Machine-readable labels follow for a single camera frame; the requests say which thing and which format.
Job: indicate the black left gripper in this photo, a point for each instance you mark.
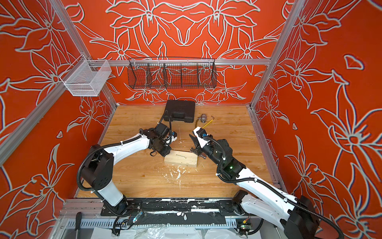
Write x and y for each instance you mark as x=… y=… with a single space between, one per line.
x=167 y=151

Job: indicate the claw hammer red black handle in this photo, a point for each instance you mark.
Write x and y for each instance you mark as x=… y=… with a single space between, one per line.
x=197 y=148

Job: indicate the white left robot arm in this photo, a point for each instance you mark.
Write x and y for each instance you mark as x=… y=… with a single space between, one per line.
x=95 y=173

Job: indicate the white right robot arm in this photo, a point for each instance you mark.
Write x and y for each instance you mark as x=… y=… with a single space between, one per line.
x=296 y=217

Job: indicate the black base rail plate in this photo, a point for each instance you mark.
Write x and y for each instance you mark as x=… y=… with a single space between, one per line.
x=201 y=213

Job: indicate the black wire basket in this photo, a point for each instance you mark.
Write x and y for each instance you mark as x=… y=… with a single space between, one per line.
x=172 y=76

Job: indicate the light wooden block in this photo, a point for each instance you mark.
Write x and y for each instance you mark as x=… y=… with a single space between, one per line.
x=191 y=159

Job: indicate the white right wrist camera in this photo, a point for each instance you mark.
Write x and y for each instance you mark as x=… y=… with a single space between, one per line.
x=200 y=135

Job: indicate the aluminium frame post left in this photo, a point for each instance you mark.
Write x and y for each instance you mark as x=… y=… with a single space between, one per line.
x=61 y=12

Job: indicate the aluminium back crossbar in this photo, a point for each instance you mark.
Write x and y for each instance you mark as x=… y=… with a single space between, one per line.
x=217 y=62

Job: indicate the aluminium left side rail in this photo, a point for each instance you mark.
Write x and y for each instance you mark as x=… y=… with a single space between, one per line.
x=28 y=124

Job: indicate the yellow hex key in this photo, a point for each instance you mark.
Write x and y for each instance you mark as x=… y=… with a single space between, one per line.
x=209 y=122

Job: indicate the aluminium frame post right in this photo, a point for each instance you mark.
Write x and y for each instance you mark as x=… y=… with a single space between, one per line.
x=286 y=30

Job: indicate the white mesh basket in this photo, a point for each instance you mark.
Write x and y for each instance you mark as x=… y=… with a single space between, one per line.
x=83 y=79

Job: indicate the black screwdriver left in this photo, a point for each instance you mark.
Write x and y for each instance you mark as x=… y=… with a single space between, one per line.
x=78 y=219

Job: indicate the black plastic tool case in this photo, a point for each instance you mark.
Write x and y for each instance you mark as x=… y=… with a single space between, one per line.
x=180 y=110

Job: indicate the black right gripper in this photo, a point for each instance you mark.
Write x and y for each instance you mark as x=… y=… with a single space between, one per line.
x=199 y=146

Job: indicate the aluminium frame post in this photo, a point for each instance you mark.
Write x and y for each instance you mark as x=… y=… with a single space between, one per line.
x=61 y=12
x=286 y=30

